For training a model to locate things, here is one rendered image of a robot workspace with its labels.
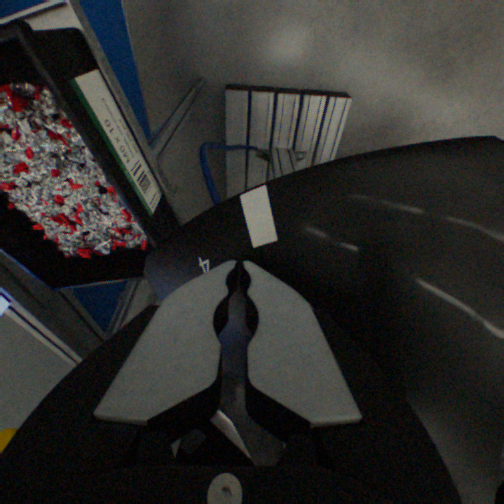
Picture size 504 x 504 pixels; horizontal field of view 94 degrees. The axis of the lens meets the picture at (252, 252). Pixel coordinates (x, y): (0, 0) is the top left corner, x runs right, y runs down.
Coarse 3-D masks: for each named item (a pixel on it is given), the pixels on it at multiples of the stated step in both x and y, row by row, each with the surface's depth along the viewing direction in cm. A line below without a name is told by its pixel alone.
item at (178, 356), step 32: (192, 288) 10; (224, 288) 10; (160, 320) 8; (192, 320) 8; (224, 320) 10; (160, 352) 7; (192, 352) 7; (128, 384) 6; (160, 384) 6; (192, 384) 6; (96, 416) 5; (128, 416) 5; (160, 416) 6; (192, 416) 6
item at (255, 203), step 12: (252, 192) 14; (264, 192) 14; (252, 204) 14; (264, 204) 14; (252, 216) 14; (264, 216) 14; (252, 228) 14; (264, 228) 14; (252, 240) 14; (264, 240) 14
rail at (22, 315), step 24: (0, 264) 32; (0, 288) 32; (24, 288) 36; (48, 288) 41; (24, 312) 37; (48, 312) 42; (72, 312) 47; (48, 336) 42; (72, 336) 48; (96, 336) 57; (72, 360) 50
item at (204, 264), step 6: (210, 246) 16; (198, 252) 16; (204, 252) 16; (210, 252) 16; (192, 258) 17; (198, 258) 16; (204, 258) 16; (210, 258) 16; (198, 264) 16; (204, 264) 16; (210, 264) 16; (216, 264) 16; (198, 270) 16; (204, 270) 16
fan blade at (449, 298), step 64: (320, 192) 12; (384, 192) 11; (448, 192) 10; (256, 256) 14; (320, 256) 12; (384, 256) 11; (448, 256) 10; (384, 320) 11; (448, 320) 10; (448, 384) 10; (256, 448) 17; (448, 448) 10
